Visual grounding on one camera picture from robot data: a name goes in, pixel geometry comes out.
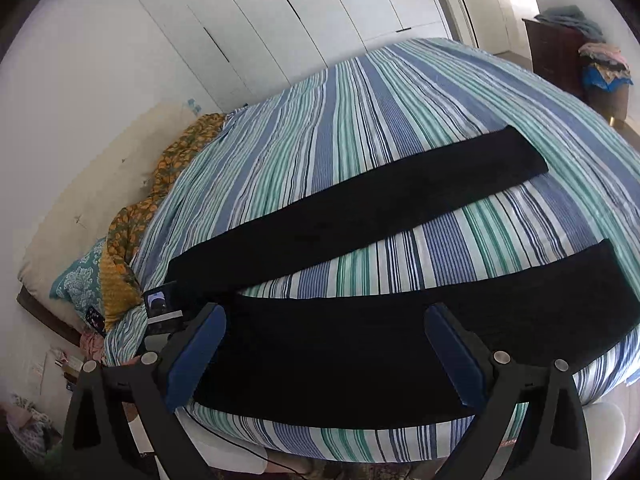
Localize dark printed pouch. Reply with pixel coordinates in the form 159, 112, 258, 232
85, 306, 107, 336

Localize teal patterned pillow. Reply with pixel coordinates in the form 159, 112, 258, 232
50, 237, 108, 318

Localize pink cloth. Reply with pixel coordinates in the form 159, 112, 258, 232
80, 330, 107, 362

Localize pile of folded clothes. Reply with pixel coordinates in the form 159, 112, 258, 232
579, 42, 634, 93

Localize person's white trouser leg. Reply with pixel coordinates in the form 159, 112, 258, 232
125, 400, 271, 477

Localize cream padded headboard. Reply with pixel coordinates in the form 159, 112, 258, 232
17, 100, 201, 331

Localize white patterned cloth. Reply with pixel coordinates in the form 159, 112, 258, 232
0, 395, 57, 467

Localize striped blue green bed sheet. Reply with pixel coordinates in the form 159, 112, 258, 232
97, 37, 640, 463

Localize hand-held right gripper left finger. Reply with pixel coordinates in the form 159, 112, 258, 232
62, 302, 228, 480

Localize dark wooden nightstand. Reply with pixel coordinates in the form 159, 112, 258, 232
61, 355, 87, 393

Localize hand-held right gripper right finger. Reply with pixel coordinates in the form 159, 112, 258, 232
424, 301, 593, 480

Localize grey blue cloth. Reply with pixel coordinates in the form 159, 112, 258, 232
537, 5, 606, 43

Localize black pants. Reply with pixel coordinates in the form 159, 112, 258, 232
164, 125, 640, 431

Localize dark wooden dresser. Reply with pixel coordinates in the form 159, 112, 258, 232
522, 17, 631, 117

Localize black cable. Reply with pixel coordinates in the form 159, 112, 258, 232
190, 417, 313, 476

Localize white door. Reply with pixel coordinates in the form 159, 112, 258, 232
420, 0, 506, 50

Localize orange floral blanket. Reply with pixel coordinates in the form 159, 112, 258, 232
99, 112, 227, 332

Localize dark wooden bed frame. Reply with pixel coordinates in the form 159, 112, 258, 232
16, 287, 83, 346

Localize white built-in wardrobe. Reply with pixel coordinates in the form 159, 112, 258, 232
137, 0, 453, 111

